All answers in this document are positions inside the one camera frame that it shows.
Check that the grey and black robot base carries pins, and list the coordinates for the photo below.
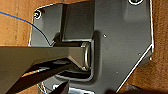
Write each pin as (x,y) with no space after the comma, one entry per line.
(126,36)

